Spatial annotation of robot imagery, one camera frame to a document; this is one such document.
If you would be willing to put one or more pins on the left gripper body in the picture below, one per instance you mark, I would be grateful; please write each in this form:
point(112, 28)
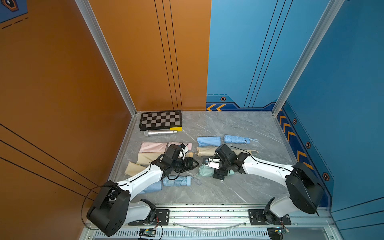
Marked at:
point(182, 165)

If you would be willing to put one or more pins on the green circuit board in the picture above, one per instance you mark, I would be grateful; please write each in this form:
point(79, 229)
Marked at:
point(147, 234)

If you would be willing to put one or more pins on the small right circuit board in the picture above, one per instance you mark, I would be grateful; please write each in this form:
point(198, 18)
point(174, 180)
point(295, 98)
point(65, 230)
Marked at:
point(281, 233)

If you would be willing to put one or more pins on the pink umbrella sleeve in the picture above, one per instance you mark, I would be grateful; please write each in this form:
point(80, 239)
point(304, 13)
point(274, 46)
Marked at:
point(147, 147)

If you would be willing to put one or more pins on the mint green sleeved umbrella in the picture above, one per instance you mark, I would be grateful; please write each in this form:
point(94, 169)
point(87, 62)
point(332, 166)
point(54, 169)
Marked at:
point(229, 173)

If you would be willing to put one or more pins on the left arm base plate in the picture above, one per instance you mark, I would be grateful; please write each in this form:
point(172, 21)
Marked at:
point(162, 216)

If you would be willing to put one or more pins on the cream umbrella sleeve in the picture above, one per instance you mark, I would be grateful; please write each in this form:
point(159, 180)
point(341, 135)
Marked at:
point(145, 159)

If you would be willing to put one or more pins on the aluminium front rail frame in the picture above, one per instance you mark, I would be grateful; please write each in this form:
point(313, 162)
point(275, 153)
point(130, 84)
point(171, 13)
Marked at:
point(231, 222)

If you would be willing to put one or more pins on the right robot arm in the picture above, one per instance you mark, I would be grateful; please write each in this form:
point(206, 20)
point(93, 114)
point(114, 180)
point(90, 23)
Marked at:
point(305, 192)

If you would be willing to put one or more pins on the cream umbrella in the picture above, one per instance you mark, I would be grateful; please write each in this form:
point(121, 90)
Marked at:
point(192, 155)

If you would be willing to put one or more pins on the yellow block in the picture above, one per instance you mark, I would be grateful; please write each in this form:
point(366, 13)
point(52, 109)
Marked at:
point(178, 129)

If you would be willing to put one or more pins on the beige sleeved umbrella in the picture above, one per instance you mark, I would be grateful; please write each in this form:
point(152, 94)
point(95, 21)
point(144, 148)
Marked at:
point(251, 152)

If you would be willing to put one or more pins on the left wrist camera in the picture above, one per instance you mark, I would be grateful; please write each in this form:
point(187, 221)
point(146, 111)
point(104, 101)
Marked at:
point(175, 152)

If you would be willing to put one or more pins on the light blue umbrella sleeve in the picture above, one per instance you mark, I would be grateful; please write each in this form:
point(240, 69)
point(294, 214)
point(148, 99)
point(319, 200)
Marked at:
point(153, 188)

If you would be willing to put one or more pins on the mint green umbrella sleeve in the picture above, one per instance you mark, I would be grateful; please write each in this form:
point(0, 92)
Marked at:
point(206, 171)

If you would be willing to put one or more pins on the pale yellow umbrella sleeve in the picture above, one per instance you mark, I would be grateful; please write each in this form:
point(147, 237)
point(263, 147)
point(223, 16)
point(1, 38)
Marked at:
point(133, 169)

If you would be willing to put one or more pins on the silver metal cylinder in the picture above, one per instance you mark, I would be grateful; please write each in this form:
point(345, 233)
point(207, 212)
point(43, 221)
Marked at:
point(151, 133)

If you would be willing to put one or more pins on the checkerboard calibration board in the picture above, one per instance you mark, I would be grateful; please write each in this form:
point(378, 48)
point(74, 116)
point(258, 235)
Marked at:
point(160, 120)

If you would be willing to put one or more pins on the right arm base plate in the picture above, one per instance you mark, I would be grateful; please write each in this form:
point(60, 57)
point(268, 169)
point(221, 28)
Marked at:
point(257, 217)

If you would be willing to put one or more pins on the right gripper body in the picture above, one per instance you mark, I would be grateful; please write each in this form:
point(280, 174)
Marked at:
point(224, 166)

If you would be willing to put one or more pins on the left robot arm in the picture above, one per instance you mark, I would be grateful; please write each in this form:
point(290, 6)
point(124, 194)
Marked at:
point(112, 207)

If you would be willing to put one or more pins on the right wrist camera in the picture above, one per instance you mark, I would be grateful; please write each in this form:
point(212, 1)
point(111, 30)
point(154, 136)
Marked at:
point(212, 163)

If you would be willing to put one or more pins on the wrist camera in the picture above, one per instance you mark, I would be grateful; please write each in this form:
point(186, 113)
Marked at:
point(175, 152)
point(212, 163)

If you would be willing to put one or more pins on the light blue sleeved umbrella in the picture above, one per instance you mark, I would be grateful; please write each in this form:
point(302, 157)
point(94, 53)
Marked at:
point(178, 181)

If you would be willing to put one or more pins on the beige umbrella sleeve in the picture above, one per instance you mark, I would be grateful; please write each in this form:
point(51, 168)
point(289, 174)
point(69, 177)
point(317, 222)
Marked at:
point(206, 151)

